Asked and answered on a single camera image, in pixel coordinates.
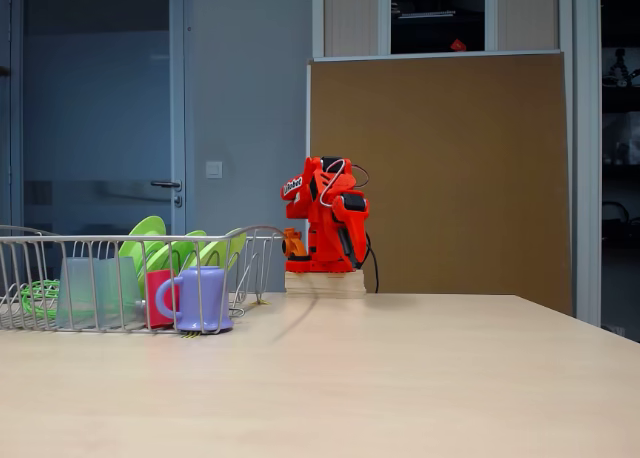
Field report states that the green plastic plate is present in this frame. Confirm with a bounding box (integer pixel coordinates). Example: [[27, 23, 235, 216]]
[[192, 231, 249, 270], [118, 215, 168, 292], [144, 229, 209, 277]]

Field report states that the purple plastic mug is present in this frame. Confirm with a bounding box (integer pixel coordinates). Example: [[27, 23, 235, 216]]
[[155, 266, 235, 334]]

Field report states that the red plastic cup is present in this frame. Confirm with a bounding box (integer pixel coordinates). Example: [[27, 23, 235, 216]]
[[144, 270, 180, 329]]

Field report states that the translucent grey plastic cup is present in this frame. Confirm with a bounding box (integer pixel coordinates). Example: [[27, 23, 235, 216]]
[[54, 256, 104, 329], [97, 256, 142, 325]]

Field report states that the wooden base block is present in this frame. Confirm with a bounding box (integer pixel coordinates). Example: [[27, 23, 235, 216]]
[[284, 270, 366, 299]]

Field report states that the brown pin board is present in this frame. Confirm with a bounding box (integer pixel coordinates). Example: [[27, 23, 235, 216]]
[[305, 51, 572, 302]]

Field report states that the grey glass door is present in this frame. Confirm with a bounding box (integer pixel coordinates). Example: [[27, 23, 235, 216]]
[[9, 0, 187, 237]]

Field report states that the dark shelf with objects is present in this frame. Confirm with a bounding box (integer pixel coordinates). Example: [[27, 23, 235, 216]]
[[599, 0, 640, 329]]

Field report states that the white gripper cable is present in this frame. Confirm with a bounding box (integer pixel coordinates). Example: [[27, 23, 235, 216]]
[[319, 160, 352, 207]]

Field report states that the black power cable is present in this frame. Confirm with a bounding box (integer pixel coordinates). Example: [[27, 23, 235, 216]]
[[363, 231, 380, 294]]

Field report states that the metal wire dish rack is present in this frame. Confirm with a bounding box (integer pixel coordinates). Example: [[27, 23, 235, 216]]
[[0, 224, 286, 335]]

